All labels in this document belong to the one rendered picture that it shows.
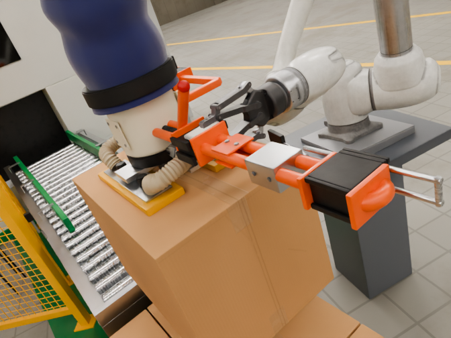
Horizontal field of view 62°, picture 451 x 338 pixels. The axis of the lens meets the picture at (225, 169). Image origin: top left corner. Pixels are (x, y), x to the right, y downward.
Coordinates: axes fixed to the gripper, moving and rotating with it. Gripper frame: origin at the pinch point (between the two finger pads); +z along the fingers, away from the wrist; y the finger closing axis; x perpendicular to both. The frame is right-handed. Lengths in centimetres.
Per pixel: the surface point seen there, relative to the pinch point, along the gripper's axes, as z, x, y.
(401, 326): -56, 2, 120
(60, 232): 28, 137, 66
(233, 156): 3.1, -13.5, -1.1
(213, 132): -0.6, -3.3, -2.0
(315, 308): -15, 0, 66
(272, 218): -6.1, -5.6, 22.4
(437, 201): -1.8, -43.8, 0.7
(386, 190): 0.9, -39.5, -1.3
